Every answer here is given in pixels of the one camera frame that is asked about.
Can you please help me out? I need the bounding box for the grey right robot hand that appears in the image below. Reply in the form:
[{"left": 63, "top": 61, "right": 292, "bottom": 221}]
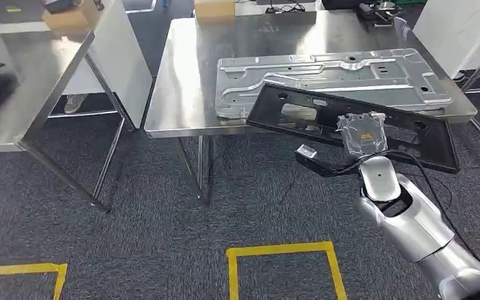
[{"left": 336, "top": 111, "right": 389, "bottom": 158}]

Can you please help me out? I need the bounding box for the black plastic panel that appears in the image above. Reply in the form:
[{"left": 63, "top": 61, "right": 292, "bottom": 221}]
[{"left": 246, "top": 82, "right": 461, "bottom": 175}]

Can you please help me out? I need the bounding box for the stamped metal panel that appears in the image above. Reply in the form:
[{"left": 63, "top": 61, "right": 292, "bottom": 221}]
[{"left": 215, "top": 47, "right": 454, "bottom": 121}]

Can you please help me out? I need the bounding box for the black bench tool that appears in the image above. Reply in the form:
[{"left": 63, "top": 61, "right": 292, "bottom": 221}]
[{"left": 355, "top": 1, "right": 407, "bottom": 28}]

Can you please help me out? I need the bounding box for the pale steel table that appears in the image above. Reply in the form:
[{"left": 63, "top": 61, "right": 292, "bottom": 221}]
[
  {"left": 412, "top": 0, "right": 480, "bottom": 93},
  {"left": 83, "top": 0, "right": 154, "bottom": 201}
]

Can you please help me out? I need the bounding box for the steel work table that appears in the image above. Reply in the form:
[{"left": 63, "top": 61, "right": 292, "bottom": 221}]
[
  {"left": 143, "top": 9, "right": 479, "bottom": 206},
  {"left": 0, "top": 22, "right": 113, "bottom": 214}
]

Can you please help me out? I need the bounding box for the small cardboard box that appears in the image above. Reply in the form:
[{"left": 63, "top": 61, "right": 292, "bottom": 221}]
[{"left": 193, "top": 0, "right": 236, "bottom": 23}]

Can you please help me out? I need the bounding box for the person's shoe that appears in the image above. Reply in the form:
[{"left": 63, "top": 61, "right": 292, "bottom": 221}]
[{"left": 63, "top": 93, "right": 89, "bottom": 115}]

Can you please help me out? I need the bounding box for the large cardboard box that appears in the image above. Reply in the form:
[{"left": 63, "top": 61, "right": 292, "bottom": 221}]
[{"left": 41, "top": 0, "right": 103, "bottom": 39}]

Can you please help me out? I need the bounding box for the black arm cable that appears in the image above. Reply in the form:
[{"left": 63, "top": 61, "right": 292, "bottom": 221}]
[{"left": 335, "top": 149, "right": 480, "bottom": 267}]

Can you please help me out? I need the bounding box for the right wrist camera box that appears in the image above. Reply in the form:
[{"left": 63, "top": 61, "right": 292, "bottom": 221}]
[{"left": 294, "top": 143, "right": 363, "bottom": 178}]

